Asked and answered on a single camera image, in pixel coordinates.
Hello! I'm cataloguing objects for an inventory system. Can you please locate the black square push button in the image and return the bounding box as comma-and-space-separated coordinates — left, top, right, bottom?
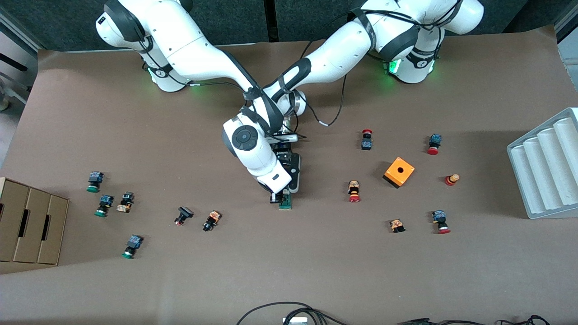
174, 206, 195, 227

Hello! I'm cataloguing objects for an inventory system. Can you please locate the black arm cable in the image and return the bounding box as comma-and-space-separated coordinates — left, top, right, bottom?
298, 41, 348, 128
178, 80, 256, 101

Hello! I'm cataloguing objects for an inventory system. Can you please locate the grey framed cart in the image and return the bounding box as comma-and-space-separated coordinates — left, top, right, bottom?
0, 8, 40, 112

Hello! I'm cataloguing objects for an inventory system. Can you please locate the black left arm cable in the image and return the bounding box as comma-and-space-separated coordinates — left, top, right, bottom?
298, 41, 348, 128

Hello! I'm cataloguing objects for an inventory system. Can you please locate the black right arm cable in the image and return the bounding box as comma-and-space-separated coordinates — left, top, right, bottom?
178, 80, 256, 101

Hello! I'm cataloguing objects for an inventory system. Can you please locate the grey ribbed plastic tray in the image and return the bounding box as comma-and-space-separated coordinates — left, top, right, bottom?
506, 107, 578, 220

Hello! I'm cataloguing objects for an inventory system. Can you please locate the brown cardboard box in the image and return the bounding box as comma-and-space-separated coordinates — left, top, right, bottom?
0, 177, 70, 266

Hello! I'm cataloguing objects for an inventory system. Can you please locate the grey cabinet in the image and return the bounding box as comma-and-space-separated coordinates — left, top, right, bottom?
555, 0, 578, 93

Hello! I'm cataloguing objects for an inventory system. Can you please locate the green push button blue block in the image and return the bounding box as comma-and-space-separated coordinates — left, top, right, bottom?
86, 171, 105, 194
94, 195, 115, 218
121, 234, 144, 260

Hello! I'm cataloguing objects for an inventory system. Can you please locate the black button orange block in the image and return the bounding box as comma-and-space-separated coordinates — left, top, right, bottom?
116, 192, 135, 214
202, 210, 222, 232

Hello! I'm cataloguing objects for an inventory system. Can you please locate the orange button enclosure box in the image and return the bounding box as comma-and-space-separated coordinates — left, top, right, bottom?
383, 157, 415, 189

